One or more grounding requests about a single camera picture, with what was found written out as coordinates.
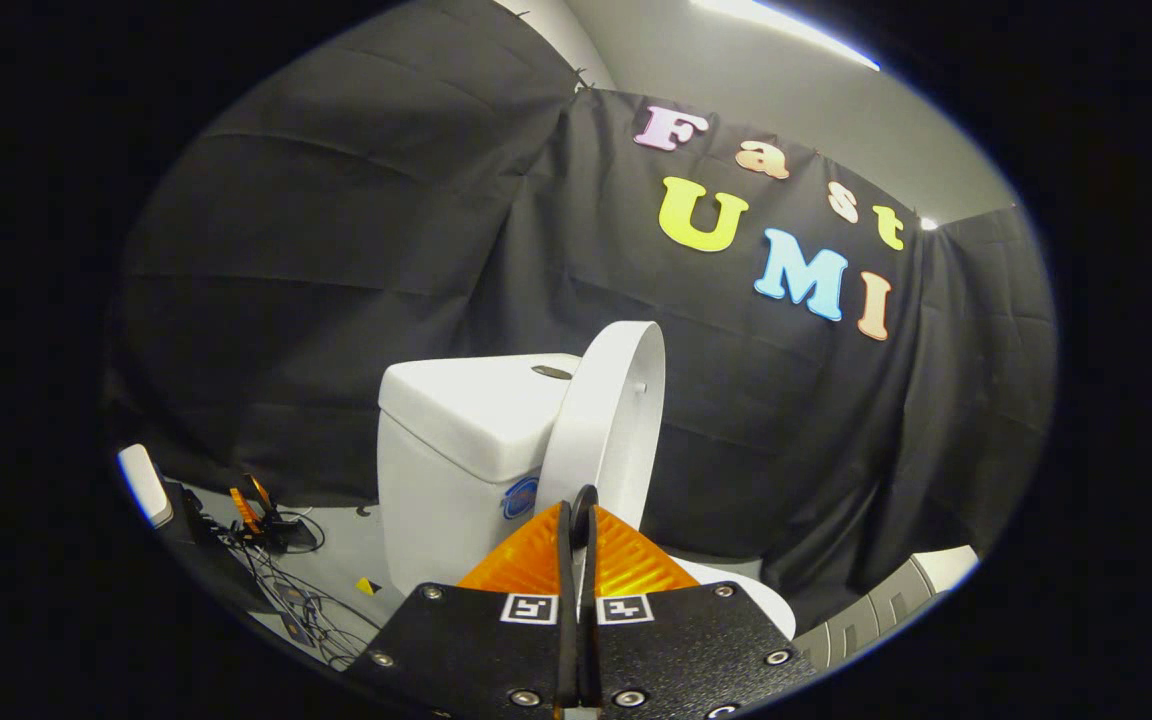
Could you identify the orange and black tool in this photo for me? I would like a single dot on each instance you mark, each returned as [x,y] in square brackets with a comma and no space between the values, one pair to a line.
[256,510]

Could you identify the white toilet lid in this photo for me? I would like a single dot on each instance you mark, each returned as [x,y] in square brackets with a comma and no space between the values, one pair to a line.
[601,430]

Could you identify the black backdrop cloth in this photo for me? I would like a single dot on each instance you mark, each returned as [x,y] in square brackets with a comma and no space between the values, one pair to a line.
[336,250]

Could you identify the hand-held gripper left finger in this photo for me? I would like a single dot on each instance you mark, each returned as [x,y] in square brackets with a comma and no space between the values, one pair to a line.
[476,650]

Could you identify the small white device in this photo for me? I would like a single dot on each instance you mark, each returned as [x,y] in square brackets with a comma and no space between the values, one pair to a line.
[145,485]

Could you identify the white drawer cabinet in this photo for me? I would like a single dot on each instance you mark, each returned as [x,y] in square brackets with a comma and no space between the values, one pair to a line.
[886,605]

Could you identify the white toilet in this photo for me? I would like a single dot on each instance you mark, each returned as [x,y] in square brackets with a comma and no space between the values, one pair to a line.
[456,420]

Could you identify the round black lid pull tab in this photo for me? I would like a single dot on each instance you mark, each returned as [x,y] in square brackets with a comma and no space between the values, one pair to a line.
[586,491]

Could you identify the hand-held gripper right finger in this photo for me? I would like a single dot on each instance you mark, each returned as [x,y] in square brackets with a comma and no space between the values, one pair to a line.
[686,650]

